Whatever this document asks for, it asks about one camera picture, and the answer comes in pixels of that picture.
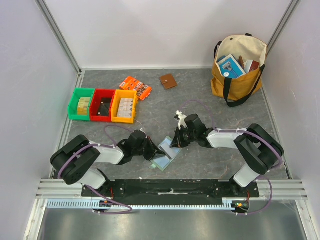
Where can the aluminium cable duct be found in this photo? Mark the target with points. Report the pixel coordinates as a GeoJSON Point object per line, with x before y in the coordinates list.
{"type": "Point", "coordinates": [97, 204]}

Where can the blue razor box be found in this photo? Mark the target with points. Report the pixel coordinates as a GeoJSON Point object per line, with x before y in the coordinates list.
{"type": "Point", "coordinates": [230, 67]}

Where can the orange snack package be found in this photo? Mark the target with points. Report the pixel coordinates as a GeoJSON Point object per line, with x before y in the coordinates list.
{"type": "Point", "coordinates": [133, 84]}

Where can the yellow plastic bin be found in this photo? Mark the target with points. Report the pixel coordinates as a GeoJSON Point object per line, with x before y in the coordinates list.
{"type": "Point", "coordinates": [123, 94]}

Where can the white magnetic stripe card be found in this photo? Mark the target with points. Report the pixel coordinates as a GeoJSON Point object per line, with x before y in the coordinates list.
{"type": "Point", "coordinates": [171, 153]}

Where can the red plastic bin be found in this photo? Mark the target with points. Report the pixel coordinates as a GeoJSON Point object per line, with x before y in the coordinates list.
{"type": "Point", "coordinates": [98, 95]}

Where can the green plastic bin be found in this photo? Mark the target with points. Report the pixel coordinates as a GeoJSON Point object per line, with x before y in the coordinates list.
{"type": "Point", "coordinates": [72, 107]}

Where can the red white box in bag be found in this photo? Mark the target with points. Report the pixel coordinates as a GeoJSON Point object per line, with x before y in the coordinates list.
{"type": "Point", "coordinates": [251, 65]}

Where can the gold cards in green bin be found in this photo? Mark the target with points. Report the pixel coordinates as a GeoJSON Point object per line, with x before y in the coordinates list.
{"type": "Point", "coordinates": [83, 106]}

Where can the black item in red bin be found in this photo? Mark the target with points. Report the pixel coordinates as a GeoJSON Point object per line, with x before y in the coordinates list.
{"type": "Point", "coordinates": [104, 107]}

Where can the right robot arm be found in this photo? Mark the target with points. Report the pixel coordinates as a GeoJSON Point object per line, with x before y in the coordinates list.
{"type": "Point", "coordinates": [258, 148]}

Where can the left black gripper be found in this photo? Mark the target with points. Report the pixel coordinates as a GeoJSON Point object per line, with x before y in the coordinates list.
{"type": "Point", "coordinates": [157, 152]}

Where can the yellow canvas tote bag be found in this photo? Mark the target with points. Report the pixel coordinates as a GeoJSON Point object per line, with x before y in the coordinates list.
{"type": "Point", "coordinates": [236, 92]}

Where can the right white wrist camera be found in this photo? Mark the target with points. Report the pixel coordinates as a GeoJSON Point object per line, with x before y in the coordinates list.
{"type": "Point", "coordinates": [180, 117]}

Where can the green card holder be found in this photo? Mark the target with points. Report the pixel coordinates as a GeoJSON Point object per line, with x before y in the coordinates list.
{"type": "Point", "coordinates": [163, 161]}

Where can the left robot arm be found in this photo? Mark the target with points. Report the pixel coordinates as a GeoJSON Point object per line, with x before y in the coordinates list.
{"type": "Point", "coordinates": [74, 162]}

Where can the white boxes in yellow bin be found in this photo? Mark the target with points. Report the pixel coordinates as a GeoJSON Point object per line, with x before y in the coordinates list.
{"type": "Point", "coordinates": [125, 108]}

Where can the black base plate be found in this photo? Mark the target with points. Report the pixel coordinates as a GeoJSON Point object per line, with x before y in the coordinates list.
{"type": "Point", "coordinates": [173, 192]}

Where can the brown leather wallet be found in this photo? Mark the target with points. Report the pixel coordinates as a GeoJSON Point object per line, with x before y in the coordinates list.
{"type": "Point", "coordinates": [168, 81]}

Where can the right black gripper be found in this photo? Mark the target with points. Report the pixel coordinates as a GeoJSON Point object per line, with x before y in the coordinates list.
{"type": "Point", "coordinates": [178, 137]}

